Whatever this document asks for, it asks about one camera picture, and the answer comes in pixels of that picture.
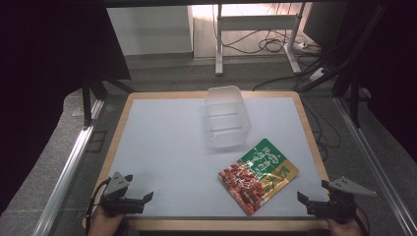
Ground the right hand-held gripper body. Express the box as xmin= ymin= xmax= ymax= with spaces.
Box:
xmin=307 ymin=175 xmax=379 ymax=226

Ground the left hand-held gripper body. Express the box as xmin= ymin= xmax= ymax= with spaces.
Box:
xmin=98 ymin=171 xmax=146 ymax=217

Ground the green and red snack packet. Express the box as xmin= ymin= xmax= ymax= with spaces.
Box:
xmin=217 ymin=138 xmax=300 ymax=216

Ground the clear plastic container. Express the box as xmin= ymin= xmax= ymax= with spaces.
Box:
xmin=204 ymin=85 xmax=253 ymax=149

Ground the person's right hand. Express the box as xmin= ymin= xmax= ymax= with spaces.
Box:
xmin=326 ymin=208 xmax=370 ymax=236

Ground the person's left hand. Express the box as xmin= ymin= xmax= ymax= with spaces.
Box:
xmin=86 ymin=206 xmax=126 ymax=236

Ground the black metal stand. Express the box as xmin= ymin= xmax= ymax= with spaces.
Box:
xmin=294 ymin=0 xmax=392 ymax=130
xmin=81 ymin=67 xmax=136 ymax=128

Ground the white power strip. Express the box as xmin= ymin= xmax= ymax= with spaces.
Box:
xmin=308 ymin=66 xmax=329 ymax=83

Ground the dark curtain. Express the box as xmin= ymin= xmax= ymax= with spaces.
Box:
xmin=0 ymin=0 xmax=132 ymax=215
xmin=303 ymin=0 xmax=417 ymax=165

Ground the white panel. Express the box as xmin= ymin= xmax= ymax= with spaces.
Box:
xmin=105 ymin=5 xmax=195 ymax=57

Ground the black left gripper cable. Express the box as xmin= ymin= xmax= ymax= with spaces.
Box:
xmin=84 ymin=176 xmax=112 ymax=236

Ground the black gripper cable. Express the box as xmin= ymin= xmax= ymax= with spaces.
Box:
xmin=84 ymin=176 xmax=112 ymax=236
xmin=354 ymin=205 xmax=372 ymax=236

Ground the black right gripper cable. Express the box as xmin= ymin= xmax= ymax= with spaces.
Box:
xmin=354 ymin=205 xmax=372 ymax=236

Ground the black cable beside table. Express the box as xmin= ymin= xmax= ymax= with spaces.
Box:
xmin=300 ymin=93 xmax=342 ymax=162

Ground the aluminium rail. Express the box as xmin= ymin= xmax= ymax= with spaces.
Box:
xmin=333 ymin=95 xmax=417 ymax=236
xmin=30 ymin=97 xmax=106 ymax=236

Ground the tangle of black floor cables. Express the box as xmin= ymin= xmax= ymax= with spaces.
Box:
xmin=212 ymin=3 xmax=324 ymax=57

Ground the white metal desk frame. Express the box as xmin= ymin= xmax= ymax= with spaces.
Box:
xmin=213 ymin=3 xmax=308 ymax=77

